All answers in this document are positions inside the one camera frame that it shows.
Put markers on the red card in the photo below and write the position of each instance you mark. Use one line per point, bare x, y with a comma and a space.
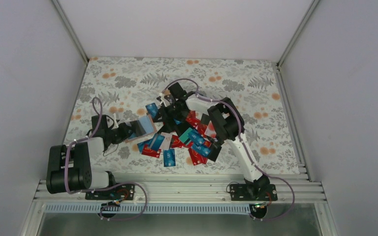
150, 152
196, 158

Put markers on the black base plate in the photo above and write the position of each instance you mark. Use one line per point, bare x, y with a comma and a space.
242, 192
121, 192

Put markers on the aluminium rail frame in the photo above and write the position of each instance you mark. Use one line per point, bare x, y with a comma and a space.
210, 189

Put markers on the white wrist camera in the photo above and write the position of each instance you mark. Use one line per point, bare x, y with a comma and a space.
161, 98
114, 121

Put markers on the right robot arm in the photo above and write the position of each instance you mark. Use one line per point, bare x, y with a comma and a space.
228, 125

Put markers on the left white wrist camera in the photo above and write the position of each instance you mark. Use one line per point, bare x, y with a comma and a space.
114, 121

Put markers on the teal striped card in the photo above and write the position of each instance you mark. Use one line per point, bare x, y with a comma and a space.
184, 137

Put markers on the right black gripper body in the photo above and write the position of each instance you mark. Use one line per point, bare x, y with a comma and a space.
172, 113

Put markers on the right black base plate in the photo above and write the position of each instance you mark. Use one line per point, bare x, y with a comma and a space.
242, 192

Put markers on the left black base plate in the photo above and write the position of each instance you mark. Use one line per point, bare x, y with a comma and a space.
121, 192

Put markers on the white floral card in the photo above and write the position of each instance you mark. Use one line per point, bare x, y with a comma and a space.
166, 144

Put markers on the blue logo card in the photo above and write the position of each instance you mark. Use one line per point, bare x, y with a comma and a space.
201, 149

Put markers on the blue card far left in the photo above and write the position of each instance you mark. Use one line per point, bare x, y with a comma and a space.
152, 109

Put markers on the floral patterned table mat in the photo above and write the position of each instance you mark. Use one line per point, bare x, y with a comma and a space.
126, 85

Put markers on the red card bottom centre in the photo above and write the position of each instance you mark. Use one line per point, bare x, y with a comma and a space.
196, 158

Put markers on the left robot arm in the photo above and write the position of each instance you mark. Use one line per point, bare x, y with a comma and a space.
69, 167

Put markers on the blue card lower left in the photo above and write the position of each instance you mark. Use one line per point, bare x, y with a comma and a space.
153, 144

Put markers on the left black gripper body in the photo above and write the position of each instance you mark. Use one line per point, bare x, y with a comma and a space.
119, 137

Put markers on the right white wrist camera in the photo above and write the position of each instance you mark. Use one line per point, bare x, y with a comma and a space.
161, 98

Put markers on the tan leather card holder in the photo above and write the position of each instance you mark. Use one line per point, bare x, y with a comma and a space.
148, 124

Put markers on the red card bottom left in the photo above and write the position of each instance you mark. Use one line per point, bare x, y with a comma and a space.
150, 152

